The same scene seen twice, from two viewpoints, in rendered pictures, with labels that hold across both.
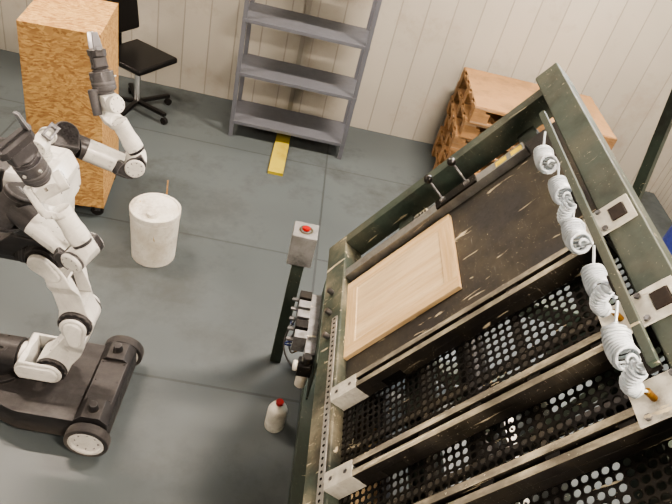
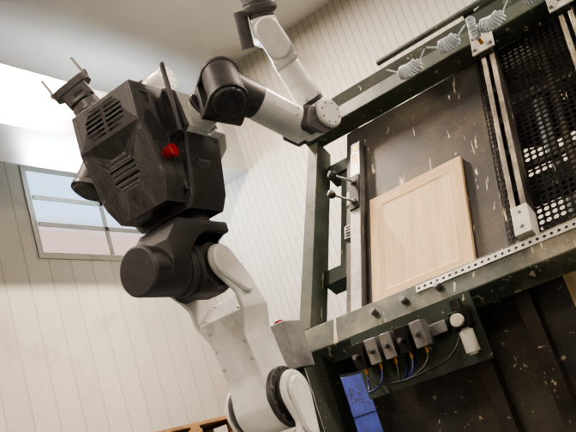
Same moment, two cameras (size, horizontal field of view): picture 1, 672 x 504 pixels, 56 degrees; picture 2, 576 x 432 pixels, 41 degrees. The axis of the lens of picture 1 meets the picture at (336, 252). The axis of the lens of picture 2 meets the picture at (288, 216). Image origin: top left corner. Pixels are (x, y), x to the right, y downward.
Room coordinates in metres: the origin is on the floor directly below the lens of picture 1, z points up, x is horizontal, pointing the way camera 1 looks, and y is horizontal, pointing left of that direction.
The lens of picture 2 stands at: (0.48, 2.37, 0.49)
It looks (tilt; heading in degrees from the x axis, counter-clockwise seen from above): 16 degrees up; 308
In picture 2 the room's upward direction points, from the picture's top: 18 degrees counter-clockwise
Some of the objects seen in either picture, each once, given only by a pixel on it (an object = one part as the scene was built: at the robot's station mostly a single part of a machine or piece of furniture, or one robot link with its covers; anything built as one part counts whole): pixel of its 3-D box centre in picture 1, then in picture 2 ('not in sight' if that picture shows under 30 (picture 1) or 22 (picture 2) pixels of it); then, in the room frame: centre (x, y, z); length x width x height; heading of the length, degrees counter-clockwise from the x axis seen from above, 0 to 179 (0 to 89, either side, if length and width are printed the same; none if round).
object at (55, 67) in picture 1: (75, 111); not in sight; (3.29, 1.79, 0.63); 0.50 x 0.42 x 1.25; 14
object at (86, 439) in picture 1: (87, 439); not in sight; (1.52, 0.84, 0.10); 0.20 x 0.05 x 0.20; 97
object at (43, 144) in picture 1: (41, 145); (155, 90); (1.75, 1.08, 1.44); 0.10 x 0.07 x 0.09; 7
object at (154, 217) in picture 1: (155, 223); not in sight; (2.93, 1.11, 0.24); 0.32 x 0.30 x 0.47; 7
